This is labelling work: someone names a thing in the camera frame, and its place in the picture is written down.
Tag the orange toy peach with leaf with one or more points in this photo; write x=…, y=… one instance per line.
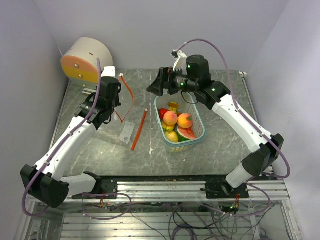
x=185, y=120

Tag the toy watermelon slice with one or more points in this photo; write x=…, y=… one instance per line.
x=185, y=134

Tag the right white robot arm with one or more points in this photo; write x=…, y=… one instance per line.
x=192, y=75

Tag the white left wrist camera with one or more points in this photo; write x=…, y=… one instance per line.
x=108, y=71

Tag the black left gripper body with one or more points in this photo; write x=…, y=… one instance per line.
x=115, y=102

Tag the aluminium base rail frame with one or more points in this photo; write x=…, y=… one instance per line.
x=196, y=207

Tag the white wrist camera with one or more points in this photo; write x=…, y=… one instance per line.
x=180, y=59
x=108, y=71

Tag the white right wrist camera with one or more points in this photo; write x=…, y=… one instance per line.
x=180, y=59

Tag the red toy wax apple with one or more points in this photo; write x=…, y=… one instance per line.
x=162, y=112

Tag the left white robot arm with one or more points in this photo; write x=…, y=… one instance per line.
x=45, y=181

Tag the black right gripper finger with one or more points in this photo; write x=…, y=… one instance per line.
x=155, y=89
x=163, y=76

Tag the clear orange-zip top bag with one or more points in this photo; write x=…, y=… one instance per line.
x=126, y=98

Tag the clear orange-zip bag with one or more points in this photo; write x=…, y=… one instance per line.
x=123, y=127
x=126, y=98

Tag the yellow toy banana bunch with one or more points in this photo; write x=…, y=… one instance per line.
x=173, y=106

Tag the pink toy peach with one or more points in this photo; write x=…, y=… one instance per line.
x=170, y=118

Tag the white and blue plastic basket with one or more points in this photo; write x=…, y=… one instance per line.
x=187, y=104

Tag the yellow toy mango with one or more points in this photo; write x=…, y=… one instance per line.
x=172, y=136

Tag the white cylinder with orange face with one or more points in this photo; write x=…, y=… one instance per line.
x=80, y=62

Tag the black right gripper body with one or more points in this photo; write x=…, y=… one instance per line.
x=179, y=82

